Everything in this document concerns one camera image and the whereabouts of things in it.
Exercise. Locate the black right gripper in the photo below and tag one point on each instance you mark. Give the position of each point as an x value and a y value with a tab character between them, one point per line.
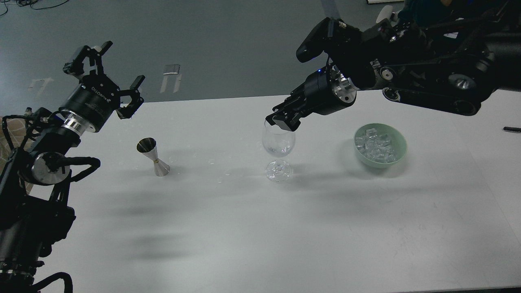
324	92

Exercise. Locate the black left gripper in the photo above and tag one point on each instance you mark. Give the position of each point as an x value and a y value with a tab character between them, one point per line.
97	96

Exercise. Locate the steel cocktail jigger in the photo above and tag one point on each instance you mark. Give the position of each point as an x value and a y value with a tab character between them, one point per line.
149	148

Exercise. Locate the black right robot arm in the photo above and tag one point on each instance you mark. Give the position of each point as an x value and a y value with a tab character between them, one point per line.
445	55

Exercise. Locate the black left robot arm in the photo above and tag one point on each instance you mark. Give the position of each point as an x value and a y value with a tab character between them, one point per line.
36	179

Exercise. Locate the clear wine glass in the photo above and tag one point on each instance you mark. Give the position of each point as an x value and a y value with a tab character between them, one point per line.
278	143

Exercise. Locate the clear ice cubes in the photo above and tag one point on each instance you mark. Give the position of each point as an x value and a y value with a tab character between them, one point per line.
379	145

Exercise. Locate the green bowl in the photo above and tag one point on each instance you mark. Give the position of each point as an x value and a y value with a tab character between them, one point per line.
394	130

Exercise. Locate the beige checked cushion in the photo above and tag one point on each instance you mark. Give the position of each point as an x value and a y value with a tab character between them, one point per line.
16	130

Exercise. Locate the white office chair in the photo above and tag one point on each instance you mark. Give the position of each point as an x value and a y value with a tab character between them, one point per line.
388	12

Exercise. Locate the black pen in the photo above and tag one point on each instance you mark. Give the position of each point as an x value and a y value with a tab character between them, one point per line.
512	129

